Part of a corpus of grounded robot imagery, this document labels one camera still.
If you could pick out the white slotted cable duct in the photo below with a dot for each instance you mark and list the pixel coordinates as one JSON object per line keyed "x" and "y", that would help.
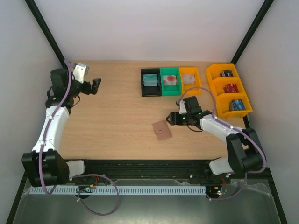
{"x": 131, "y": 190}

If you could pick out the yellow bin with red cards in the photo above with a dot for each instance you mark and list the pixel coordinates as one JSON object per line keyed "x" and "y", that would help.
{"x": 219, "y": 83}

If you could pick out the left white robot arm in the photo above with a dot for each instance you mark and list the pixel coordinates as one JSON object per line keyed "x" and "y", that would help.
{"x": 44, "y": 166}

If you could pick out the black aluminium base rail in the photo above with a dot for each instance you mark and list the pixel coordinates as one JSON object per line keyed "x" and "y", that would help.
{"x": 191, "y": 171}

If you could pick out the black storage bin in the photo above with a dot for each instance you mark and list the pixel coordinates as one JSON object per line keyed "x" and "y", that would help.
{"x": 151, "y": 91}

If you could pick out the green storage bin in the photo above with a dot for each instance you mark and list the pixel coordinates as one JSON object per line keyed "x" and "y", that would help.
{"x": 171, "y": 90}

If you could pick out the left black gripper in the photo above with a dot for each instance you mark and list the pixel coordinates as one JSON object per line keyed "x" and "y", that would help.
{"x": 94, "y": 88}

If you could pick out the red white card holders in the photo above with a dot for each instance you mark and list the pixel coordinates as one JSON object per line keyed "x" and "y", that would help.
{"x": 169, "y": 80}

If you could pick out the teal card holders stack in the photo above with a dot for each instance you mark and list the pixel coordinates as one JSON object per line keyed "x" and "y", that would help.
{"x": 150, "y": 79}

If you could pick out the right black frame post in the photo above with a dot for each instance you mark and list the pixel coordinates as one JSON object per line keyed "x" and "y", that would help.
{"x": 252, "y": 29}

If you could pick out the small yellow storage bin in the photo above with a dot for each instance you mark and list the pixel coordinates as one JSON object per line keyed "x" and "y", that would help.
{"x": 193, "y": 91}

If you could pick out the yellow bin with black cards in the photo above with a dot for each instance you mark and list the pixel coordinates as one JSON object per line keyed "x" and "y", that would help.
{"x": 214, "y": 71}

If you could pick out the yellow bin with blue cards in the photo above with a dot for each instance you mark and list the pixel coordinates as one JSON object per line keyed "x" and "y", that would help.
{"x": 223, "y": 109}

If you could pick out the red card stack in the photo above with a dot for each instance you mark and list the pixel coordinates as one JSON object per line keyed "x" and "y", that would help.
{"x": 231, "y": 88}

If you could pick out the clear card holders stack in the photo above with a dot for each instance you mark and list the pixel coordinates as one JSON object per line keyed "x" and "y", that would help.
{"x": 188, "y": 78}

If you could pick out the black frame post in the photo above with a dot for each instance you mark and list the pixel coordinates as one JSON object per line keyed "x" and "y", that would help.
{"x": 45, "y": 29}
{"x": 252, "y": 29}

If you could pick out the black card stack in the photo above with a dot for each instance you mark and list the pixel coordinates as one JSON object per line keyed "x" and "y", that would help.
{"x": 226, "y": 73}

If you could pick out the blue card stack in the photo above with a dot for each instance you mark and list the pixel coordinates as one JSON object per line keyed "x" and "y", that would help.
{"x": 236, "y": 105}

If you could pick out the left black frame post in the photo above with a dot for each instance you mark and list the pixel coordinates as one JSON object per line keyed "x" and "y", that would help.
{"x": 45, "y": 29}

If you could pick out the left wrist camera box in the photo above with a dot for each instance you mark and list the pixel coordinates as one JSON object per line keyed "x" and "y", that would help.
{"x": 79, "y": 72}

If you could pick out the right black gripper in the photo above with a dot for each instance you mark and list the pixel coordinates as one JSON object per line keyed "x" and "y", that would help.
{"x": 175, "y": 119}

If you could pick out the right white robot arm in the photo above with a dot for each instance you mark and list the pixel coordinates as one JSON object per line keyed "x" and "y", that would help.
{"x": 244, "y": 150}

